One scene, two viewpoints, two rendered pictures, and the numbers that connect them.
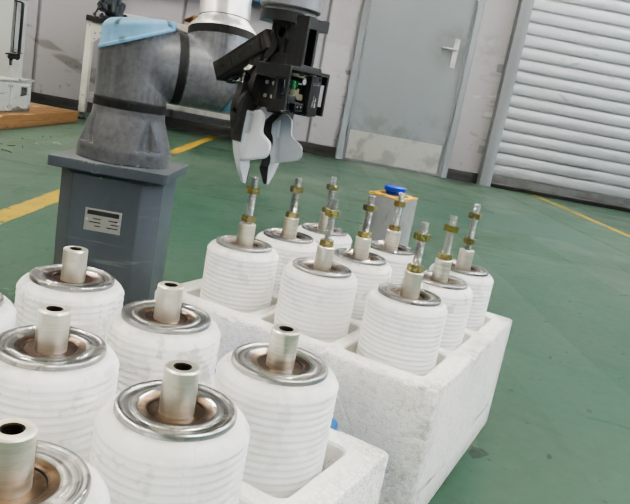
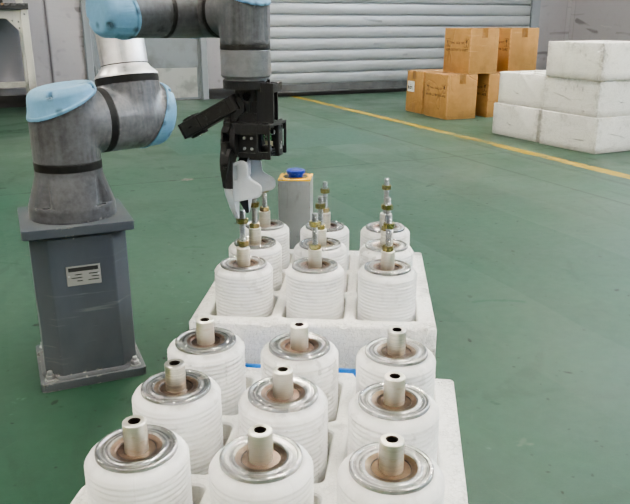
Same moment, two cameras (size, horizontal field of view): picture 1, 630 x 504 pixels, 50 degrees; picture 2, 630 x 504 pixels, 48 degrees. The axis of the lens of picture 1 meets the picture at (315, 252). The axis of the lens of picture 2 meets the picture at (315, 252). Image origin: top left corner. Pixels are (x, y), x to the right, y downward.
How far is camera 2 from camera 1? 46 cm
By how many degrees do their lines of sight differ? 21
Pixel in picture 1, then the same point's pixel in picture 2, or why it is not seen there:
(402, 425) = not seen: hidden behind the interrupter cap
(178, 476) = (427, 434)
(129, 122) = (83, 182)
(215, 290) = (238, 306)
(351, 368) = (371, 332)
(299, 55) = (269, 114)
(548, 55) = not seen: outside the picture
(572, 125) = (312, 21)
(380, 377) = not seen: hidden behind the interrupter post
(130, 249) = (114, 290)
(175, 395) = (399, 393)
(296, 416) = (427, 379)
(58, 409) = (318, 427)
